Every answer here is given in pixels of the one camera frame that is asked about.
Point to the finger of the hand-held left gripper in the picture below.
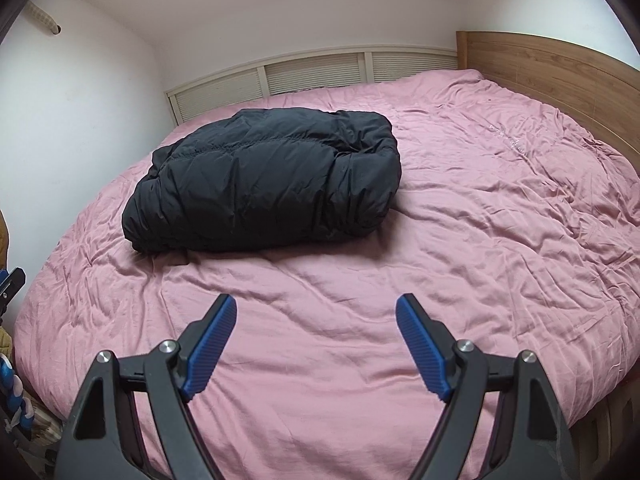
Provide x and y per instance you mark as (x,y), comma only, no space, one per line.
(10,287)

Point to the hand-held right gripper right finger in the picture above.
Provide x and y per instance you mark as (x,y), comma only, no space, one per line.
(420,345)

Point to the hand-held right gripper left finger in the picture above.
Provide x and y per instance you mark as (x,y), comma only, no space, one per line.
(212,345)

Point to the black puffer jacket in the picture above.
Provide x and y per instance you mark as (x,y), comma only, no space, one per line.
(260,185)

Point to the person's left hand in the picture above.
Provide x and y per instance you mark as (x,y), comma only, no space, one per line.
(6,380)

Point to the brown hanging jacket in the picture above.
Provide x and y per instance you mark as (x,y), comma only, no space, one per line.
(3,240)

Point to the quilted tan cloth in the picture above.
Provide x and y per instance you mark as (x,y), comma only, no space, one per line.
(4,342)

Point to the pink duvet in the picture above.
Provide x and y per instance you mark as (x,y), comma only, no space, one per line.
(350,270)

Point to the brown monogram bag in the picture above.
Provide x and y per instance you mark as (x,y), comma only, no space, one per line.
(47,425)

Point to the white louvered panel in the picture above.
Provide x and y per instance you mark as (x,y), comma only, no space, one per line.
(310,77)

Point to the wooden headboard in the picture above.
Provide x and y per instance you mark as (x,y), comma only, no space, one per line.
(550,70)

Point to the wooden bed frame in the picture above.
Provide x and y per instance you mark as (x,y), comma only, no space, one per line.
(610,425)

